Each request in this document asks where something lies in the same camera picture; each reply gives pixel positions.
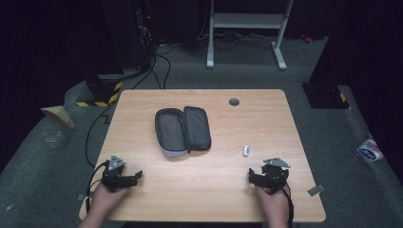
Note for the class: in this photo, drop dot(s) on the black and yellow striped base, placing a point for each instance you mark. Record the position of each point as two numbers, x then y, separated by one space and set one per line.
104 95

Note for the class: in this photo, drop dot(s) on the black equipment rack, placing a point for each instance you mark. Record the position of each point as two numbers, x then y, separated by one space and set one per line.
126 31

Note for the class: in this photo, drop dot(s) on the blue and white tissue packet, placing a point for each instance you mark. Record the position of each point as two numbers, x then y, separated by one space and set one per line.
369 150

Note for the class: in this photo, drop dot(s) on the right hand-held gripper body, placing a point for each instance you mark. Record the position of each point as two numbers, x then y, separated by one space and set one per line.
273 177

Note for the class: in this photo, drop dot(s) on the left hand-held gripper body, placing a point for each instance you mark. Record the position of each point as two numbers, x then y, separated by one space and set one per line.
116 177

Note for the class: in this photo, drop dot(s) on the open black pencil case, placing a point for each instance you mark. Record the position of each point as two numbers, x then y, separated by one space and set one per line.
183 129

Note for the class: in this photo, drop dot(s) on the grey tape strip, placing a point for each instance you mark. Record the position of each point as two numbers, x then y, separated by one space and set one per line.
316 190

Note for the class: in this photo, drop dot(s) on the beige cardboard piece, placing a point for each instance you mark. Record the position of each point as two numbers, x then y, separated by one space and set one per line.
58 114

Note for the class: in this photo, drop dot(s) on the small red object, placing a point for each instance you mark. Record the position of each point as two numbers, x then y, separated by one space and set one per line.
306 38

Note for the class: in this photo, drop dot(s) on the small white eraser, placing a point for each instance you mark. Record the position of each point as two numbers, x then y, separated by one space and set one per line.
246 150

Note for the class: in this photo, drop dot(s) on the black base with yellow edge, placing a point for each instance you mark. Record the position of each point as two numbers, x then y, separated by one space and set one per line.
326 96

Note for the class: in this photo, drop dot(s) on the person's left hand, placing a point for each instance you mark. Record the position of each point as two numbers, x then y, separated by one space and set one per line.
106 199

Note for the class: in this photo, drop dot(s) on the white metal stand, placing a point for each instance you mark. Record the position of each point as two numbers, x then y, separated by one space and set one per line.
247 20

